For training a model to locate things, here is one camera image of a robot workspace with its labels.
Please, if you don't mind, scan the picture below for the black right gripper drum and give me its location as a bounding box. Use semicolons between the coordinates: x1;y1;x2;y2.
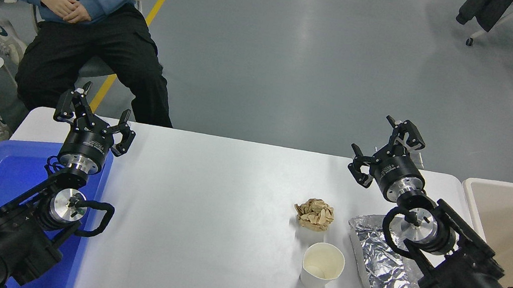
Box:
367;148;430;206

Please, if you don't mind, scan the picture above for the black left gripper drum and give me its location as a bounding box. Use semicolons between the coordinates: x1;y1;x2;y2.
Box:
57;114;119;170

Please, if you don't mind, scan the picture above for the white paper cup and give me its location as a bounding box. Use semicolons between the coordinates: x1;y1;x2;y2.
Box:
299;240;348;288

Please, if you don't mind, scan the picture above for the seated person's left hand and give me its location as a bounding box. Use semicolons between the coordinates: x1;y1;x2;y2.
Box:
63;2;93;27

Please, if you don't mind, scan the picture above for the seated person's right hand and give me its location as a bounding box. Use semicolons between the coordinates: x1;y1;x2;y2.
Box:
38;0;81;21

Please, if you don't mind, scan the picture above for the seated person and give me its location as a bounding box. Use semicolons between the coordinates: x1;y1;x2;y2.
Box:
0;0;191;131

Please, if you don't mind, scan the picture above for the crumpled tan paper ball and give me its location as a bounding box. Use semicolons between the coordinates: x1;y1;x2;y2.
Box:
291;195;337;234

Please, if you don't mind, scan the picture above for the blue plastic tray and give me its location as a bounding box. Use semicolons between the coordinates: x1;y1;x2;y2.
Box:
0;134;115;288

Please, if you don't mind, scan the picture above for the silver foil tray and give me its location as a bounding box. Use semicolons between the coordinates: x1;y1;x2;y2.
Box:
339;210;447;288

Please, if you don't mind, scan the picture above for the dark jacket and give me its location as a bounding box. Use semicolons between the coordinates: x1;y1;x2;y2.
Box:
455;0;513;35

